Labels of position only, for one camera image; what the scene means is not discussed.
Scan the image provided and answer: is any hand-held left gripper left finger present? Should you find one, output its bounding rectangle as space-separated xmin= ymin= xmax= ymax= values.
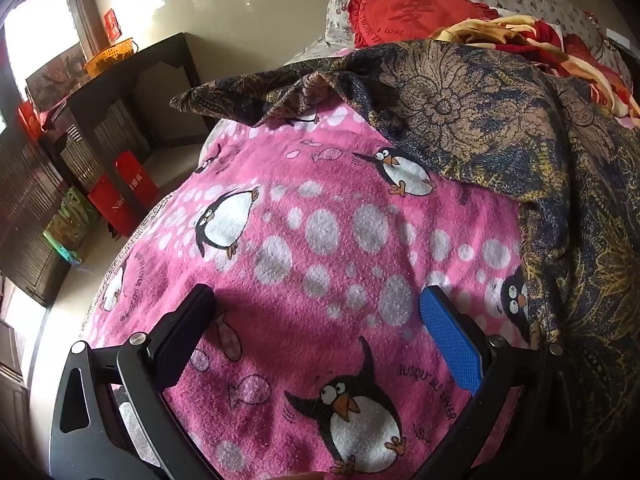
xmin=49 ymin=283 xmax=221 ymax=480

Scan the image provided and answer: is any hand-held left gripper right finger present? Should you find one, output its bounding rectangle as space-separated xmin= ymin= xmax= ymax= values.
xmin=419 ymin=286 xmax=576 ymax=480

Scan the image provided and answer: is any dark floral patterned garment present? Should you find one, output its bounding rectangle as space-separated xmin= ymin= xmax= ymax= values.
xmin=170 ymin=40 xmax=640 ymax=461

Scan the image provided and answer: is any pink penguin blanket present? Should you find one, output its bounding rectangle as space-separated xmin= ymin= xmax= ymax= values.
xmin=82 ymin=105 xmax=538 ymax=480

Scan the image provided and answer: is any red paper bag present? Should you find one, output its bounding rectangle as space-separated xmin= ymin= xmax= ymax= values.
xmin=87 ymin=174 xmax=139 ymax=237
xmin=114 ymin=150 xmax=161 ymax=206

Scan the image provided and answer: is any dark wooden cabinet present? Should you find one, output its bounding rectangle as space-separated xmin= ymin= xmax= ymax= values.
xmin=0 ymin=130 xmax=73 ymax=308

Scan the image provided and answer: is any dark wooden desk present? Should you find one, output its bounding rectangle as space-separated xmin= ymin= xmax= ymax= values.
xmin=40 ymin=32 xmax=203 ymax=196

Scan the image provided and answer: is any orange plastic basket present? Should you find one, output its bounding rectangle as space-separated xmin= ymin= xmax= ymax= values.
xmin=82 ymin=37 xmax=139 ymax=79

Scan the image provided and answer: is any red and yellow blanket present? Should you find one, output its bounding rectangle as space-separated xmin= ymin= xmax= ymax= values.
xmin=430 ymin=14 xmax=640 ymax=127

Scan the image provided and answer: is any large red heart pillow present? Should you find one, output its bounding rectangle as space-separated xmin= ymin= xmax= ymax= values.
xmin=347 ymin=0 xmax=501 ymax=50

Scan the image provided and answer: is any window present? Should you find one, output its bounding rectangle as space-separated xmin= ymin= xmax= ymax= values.
xmin=2 ymin=0 xmax=83 ymax=92

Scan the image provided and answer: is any small floral pillow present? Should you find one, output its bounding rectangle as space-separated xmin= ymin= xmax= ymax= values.
xmin=325 ymin=0 xmax=366 ymax=47

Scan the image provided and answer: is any red wall sign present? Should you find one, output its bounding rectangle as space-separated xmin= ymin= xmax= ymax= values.
xmin=102 ymin=9 xmax=122 ymax=41

